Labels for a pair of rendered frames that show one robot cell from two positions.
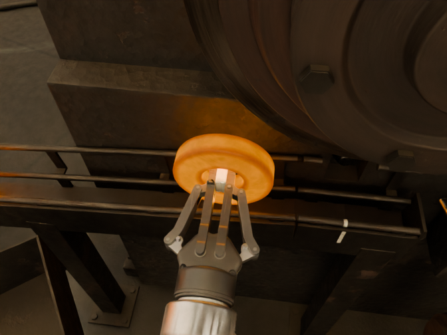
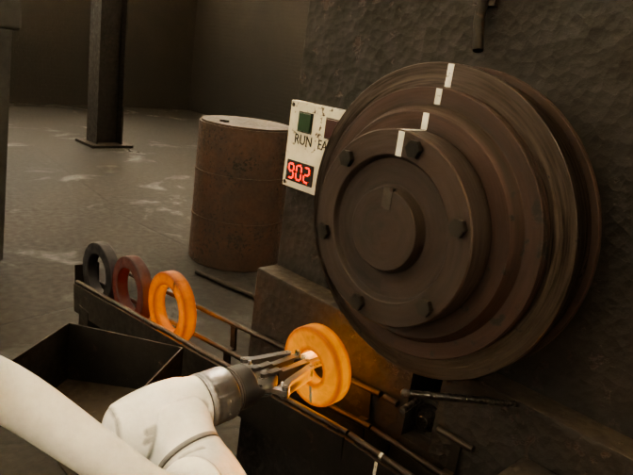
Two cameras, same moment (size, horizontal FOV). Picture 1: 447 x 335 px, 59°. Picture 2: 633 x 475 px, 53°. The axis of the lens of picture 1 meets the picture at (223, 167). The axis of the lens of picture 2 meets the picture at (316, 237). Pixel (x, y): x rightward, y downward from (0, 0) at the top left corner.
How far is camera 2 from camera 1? 0.84 m
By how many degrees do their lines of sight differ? 48
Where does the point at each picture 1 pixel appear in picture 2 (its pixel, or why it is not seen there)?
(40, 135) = not seen: hidden behind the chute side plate
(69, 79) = (270, 270)
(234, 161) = (319, 343)
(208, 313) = (224, 374)
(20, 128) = not seen: hidden behind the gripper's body
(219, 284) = (245, 375)
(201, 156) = (302, 332)
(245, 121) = (353, 340)
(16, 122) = not seen: hidden behind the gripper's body
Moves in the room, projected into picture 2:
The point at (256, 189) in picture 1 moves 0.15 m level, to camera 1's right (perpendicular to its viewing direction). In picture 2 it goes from (329, 385) to (398, 422)
